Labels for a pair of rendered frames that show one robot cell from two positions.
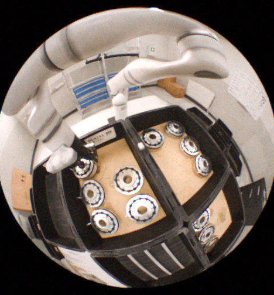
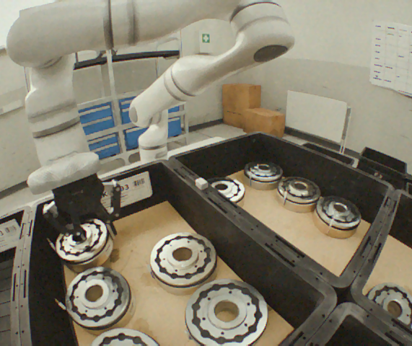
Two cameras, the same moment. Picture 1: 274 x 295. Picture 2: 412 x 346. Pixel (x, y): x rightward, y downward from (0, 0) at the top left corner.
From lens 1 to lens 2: 0.16 m
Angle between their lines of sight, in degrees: 31
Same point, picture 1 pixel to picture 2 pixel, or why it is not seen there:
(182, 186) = not seen: hidden behind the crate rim
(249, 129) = not seen: outside the picture
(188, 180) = (316, 248)
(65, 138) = (81, 145)
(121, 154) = (164, 225)
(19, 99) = (55, 47)
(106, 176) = (134, 265)
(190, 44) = (241, 23)
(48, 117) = (70, 101)
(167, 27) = (216, 9)
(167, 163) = not seen: hidden behind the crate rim
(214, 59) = (266, 29)
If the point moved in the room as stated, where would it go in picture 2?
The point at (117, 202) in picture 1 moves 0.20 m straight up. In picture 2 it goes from (161, 316) to (107, 205)
